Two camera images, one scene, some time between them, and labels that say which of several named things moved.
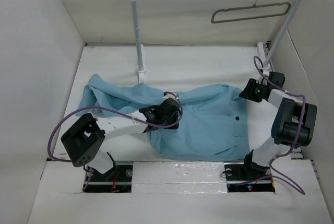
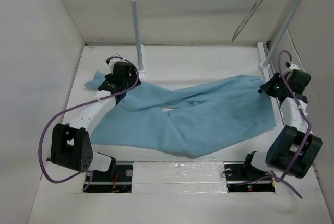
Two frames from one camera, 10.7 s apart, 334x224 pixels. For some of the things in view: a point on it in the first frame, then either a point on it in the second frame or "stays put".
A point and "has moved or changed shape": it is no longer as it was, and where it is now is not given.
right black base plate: [248, 177] stays put
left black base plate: [118, 179] stays put
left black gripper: [173, 127] -> [132, 77]
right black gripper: [248, 92] -> [267, 87]
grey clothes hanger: [255, 6] has moved or changed shape
